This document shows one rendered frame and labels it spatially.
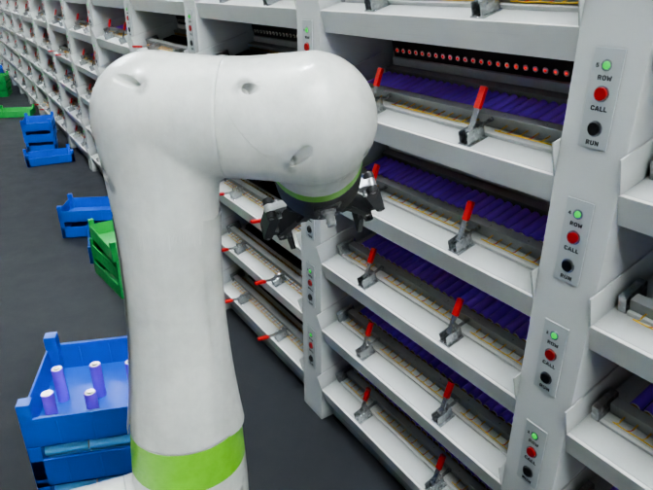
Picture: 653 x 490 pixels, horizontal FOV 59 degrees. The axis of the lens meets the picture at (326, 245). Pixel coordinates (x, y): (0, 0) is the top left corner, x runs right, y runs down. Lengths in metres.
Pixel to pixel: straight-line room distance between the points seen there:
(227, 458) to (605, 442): 0.59
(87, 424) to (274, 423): 0.80
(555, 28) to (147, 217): 0.58
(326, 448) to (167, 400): 1.07
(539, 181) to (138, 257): 0.58
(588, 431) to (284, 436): 0.89
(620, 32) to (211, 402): 0.62
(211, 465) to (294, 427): 1.07
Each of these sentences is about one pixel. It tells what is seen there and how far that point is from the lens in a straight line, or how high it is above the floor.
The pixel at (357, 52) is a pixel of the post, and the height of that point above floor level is 0.98.
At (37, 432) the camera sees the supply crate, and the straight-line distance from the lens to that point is 1.00.
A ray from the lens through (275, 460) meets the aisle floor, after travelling 1.58.
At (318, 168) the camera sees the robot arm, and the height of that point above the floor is 0.98.
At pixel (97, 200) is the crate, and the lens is 3.15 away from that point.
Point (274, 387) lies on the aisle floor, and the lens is 1.80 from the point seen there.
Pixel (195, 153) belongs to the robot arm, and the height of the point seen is 1.00.
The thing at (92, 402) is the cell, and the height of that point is 0.53.
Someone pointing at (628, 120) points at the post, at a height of 0.97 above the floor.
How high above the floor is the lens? 1.12
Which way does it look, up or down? 24 degrees down
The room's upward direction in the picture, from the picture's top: straight up
